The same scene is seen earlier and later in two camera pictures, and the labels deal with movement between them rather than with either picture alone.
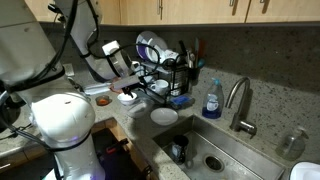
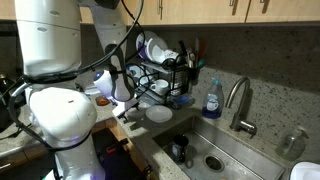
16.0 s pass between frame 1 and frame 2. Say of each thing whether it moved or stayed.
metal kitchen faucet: stayed
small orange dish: stayed
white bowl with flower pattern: moved
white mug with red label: stayed
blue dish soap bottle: stayed
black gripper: moved
